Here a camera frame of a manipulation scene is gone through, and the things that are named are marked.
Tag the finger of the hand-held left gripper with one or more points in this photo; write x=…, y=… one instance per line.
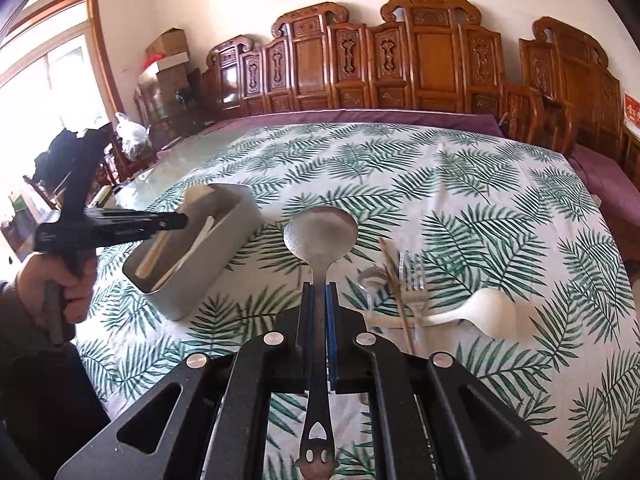
x=135, y=234
x=145, y=218

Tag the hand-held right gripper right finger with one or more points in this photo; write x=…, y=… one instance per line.
x=331, y=320

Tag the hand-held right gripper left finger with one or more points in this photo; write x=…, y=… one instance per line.
x=307, y=320

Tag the pale wooden chopstick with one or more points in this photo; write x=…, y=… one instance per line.
x=149, y=258
x=160, y=250

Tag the large metal spoon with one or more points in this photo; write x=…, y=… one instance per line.
x=320, y=235

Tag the grey metal tin box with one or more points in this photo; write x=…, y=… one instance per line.
x=225, y=260

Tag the person's left forearm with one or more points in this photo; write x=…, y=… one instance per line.
x=7, y=305

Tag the person's left hand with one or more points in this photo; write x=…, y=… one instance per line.
x=32, y=280

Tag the small metal spoon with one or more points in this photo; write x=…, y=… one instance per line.
x=372, y=278

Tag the dark brown chopstick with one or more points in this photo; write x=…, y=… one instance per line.
x=395, y=285

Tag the white plastic bag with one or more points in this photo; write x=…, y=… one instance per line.
x=131, y=137

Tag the metal fork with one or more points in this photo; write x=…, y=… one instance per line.
x=413, y=290

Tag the wooden framed window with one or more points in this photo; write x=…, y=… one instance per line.
x=50, y=75

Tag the flat white box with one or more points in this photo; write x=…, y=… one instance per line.
x=171, y=62

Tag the large white plastic ladle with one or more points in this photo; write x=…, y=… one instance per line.
x=492, y=311

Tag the brown cardboard box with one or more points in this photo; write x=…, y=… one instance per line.
x=167, y=41

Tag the leaf print tablecloth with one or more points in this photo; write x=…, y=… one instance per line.
x=450, y=185

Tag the person's dark clothing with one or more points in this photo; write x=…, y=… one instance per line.
x=40, y=410

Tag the long purple seat cushion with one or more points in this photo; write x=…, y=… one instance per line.
x=350, y=116

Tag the long carved wooden sofa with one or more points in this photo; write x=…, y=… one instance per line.
x=375, y=60

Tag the short purple seat cushion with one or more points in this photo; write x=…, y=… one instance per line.
x=600, y=180

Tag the carved wooden armchair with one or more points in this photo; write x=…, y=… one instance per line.
x=565, y=90

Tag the red printed card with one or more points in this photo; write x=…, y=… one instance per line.
x=633, y=112

